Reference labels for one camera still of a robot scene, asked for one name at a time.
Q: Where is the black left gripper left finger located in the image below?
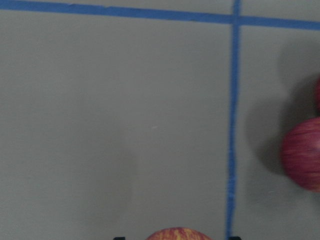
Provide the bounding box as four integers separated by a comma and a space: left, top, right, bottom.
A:
113, 236, 125, 240

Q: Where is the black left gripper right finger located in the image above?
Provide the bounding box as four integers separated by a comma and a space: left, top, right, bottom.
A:
228, 236, 241, 240

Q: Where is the lone red yellow apple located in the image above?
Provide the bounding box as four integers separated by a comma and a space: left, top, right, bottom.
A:
146, 227, 211, 240

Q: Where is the left clustered red apple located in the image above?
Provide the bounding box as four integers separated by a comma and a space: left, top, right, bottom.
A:
280, 117, 320, 193

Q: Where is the clustered red apple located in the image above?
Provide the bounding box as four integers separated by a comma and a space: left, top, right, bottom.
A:
314, 78, 320, 112
280, 117, 320, 193

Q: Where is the top clustered red apple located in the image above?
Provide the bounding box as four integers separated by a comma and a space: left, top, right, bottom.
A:
314, 78, 320, 112

